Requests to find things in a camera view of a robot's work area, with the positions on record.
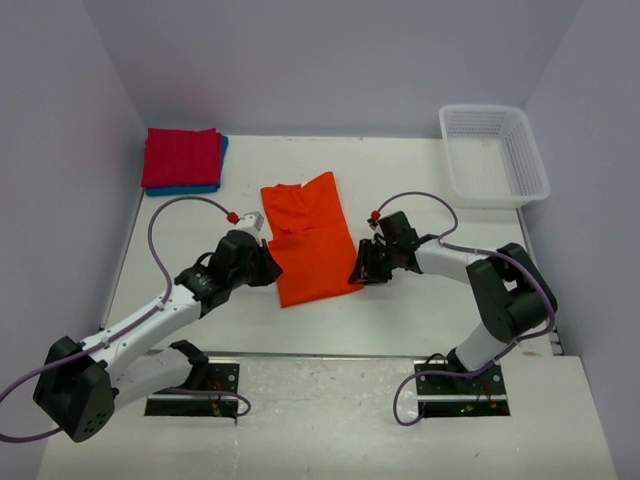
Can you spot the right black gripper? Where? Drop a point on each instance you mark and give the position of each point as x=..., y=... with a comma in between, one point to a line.
x=378, y=261

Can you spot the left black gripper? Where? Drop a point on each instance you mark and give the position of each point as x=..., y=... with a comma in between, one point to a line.
x=263, y=262

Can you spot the orange t shirt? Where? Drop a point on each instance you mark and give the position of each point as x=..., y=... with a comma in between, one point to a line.
x=311, y=241

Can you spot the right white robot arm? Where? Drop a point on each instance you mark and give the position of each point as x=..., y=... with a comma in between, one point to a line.
x=510, y=294

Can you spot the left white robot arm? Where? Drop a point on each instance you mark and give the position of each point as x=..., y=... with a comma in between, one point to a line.
x=84, y=383

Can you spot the folded blue t shirt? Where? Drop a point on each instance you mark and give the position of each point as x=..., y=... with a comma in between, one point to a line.
x=191, y=189

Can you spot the folded red t shirt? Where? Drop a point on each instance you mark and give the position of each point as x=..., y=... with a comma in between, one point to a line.
x=174, y=157

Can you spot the white plastic basket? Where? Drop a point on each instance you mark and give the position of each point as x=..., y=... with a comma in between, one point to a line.
x=492, y=157

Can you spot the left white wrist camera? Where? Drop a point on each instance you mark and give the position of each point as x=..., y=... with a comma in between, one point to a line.
x=251, y=220

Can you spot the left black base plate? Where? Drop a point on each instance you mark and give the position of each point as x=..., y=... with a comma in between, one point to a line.
x=212, y=376

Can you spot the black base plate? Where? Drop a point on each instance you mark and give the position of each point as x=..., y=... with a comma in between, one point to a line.
x=212, y=376
x=485, y=386

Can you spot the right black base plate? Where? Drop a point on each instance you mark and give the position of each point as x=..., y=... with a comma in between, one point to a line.
x=485, y=386

